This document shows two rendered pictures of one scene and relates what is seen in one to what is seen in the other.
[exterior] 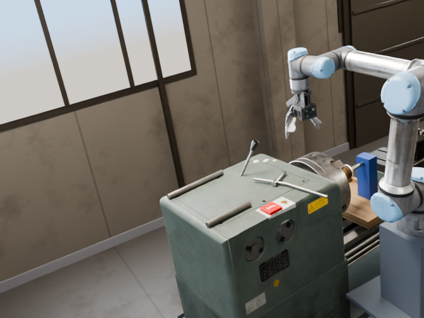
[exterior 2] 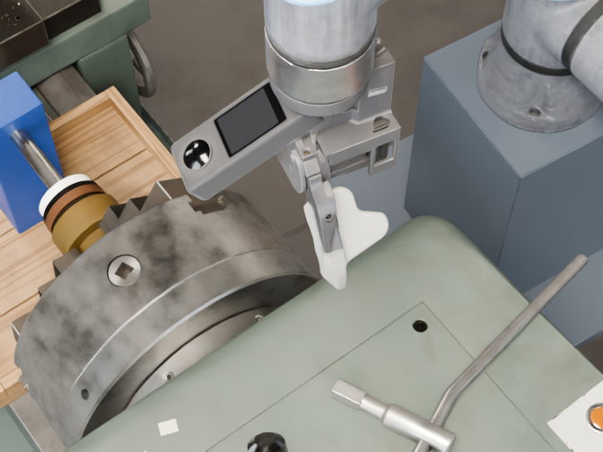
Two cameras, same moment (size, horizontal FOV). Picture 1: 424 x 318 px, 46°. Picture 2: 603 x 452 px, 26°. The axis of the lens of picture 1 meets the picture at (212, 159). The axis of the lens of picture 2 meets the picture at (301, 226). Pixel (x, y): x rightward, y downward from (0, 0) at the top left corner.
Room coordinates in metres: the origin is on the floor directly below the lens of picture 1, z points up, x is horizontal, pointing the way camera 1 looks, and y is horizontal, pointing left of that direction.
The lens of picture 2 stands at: (1.94, 0.16, 2.34)
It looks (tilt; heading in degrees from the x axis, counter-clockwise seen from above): 60 degrees down; 264
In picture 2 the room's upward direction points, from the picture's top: straight up
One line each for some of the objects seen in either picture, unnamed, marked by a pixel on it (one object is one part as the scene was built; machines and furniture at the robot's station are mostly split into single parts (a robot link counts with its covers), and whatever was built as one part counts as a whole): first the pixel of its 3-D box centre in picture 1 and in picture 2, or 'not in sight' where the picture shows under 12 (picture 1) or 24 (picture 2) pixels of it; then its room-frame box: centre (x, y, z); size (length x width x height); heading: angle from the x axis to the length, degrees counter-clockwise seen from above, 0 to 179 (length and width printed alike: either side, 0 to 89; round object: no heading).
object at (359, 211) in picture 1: (359, 200); (60, 238); (2.15, -0.70, 0.88); 0.36 x 0.30 x 0.04; 31
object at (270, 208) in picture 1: (271, 209); not in sight; (1.59, -0.18, 1.26); 0.06 x 0.06 x 0.02; 31
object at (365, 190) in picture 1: (366, 176); (18, 156); (2.19, -0.75, 1.00); 0.08 x 0.06 x 0.23; 31
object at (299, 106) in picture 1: (303, 103); (327, 110); (1.86, -0.39, 1.55); 0.09 x 0.08 x 0.12; 18
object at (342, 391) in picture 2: (279, 178); (391, 416); (1.81, -0.26, 1.27); 0.12 x 0.02 x 0.02; 145
